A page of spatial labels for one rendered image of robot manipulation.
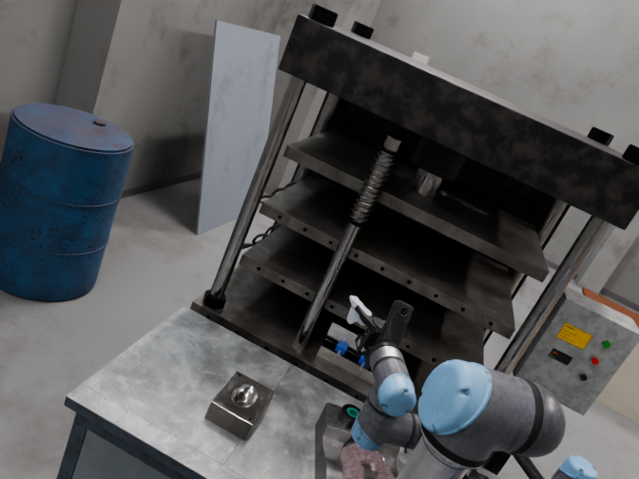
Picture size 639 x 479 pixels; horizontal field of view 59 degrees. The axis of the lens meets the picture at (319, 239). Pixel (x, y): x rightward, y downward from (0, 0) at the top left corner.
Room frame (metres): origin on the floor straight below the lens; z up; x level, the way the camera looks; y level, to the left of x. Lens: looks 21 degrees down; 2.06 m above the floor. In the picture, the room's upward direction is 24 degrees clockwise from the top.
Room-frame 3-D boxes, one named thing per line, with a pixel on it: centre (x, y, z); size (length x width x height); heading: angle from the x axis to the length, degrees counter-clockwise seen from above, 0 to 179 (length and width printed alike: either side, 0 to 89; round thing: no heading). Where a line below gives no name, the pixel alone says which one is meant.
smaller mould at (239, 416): (1.52, 0.02, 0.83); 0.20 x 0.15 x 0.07; 172
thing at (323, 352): (2.29, -0.36, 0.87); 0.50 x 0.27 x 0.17; 172
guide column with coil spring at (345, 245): (2.06, -0.10, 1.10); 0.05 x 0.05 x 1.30
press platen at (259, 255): (2.43, -0.32, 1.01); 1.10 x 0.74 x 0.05; 82
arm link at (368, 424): (1.03, -0.29, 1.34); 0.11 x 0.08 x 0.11; 103
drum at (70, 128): (2.91, 1.48, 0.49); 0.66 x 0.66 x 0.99
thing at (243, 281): (2.38, -0.32, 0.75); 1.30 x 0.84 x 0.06; 82
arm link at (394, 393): (1.02, -0.27, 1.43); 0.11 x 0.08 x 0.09; 13
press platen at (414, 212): (2.44, -0.33, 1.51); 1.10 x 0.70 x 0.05; 82
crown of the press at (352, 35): (2.38, -0.32, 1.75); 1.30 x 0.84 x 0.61; 82
